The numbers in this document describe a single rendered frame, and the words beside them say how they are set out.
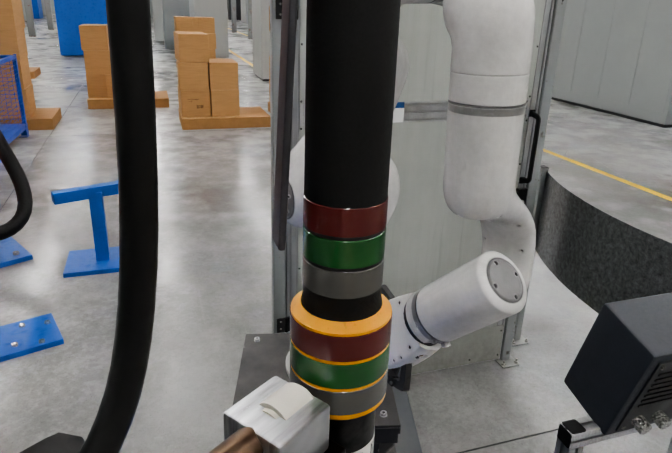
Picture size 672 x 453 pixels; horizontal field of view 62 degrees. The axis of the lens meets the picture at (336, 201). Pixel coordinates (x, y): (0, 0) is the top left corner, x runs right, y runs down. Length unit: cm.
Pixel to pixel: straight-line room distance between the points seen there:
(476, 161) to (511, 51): 13
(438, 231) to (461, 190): 179
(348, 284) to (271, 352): 96
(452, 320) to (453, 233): 177
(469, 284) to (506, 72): 26
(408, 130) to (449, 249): 60
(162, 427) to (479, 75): 218
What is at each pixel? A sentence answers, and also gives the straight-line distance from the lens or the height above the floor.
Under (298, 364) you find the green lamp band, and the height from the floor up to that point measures 154.
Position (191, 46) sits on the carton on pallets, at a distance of 776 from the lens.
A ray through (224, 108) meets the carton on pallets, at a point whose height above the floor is 25.
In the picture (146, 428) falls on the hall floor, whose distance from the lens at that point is 260.
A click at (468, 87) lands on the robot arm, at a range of 66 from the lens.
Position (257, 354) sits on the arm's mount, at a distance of 117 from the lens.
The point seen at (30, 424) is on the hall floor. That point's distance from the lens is 278.
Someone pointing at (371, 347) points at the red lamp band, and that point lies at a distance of 23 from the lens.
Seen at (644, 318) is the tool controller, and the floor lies 124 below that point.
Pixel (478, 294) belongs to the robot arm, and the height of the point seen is 135.
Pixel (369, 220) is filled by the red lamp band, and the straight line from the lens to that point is 21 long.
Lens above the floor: 168
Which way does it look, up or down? 20 degrees down
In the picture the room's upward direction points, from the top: 2 degrees clockwise
